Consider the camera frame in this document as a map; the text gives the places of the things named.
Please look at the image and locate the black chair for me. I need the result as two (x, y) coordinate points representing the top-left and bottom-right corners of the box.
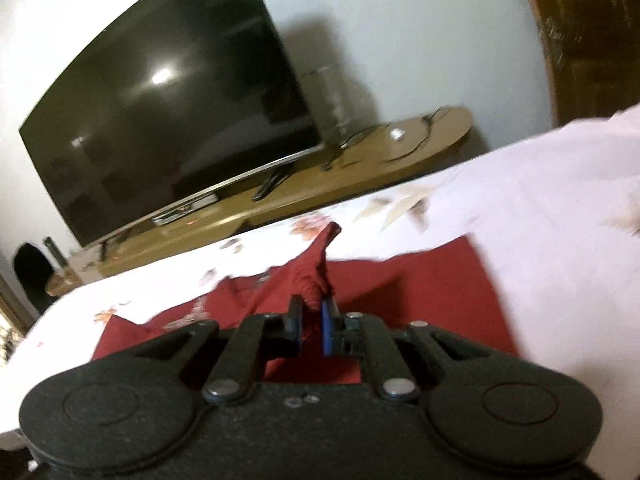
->
(12, 242), (56, 317)

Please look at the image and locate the dark slim object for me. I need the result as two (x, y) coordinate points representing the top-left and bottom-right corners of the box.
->
(44, 236), (66, 268)

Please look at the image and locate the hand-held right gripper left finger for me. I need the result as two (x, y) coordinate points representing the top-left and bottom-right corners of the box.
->
(107, 294), (305, 406)

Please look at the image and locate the floral white bedsheet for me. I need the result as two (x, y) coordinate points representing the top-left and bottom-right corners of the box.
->
(0, 105), (640, 480)

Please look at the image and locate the brown wooden door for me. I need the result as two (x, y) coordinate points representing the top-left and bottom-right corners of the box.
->
(517, 0), (640, 128)

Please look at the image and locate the clear glass vase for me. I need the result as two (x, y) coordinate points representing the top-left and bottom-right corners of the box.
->
(302, 65), (351, 147)

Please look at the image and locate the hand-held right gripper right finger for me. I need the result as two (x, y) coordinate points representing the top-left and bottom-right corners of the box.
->
(320, 297), (506, 403)

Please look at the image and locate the black flat screen television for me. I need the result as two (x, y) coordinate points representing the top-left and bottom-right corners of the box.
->
(18, 0), (325, 261)

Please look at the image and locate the black cable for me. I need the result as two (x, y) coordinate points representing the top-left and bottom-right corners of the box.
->
(340, 107), (452, 162)

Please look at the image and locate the red knit garment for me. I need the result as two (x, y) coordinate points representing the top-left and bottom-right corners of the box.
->
(92, 221), (518, 386)

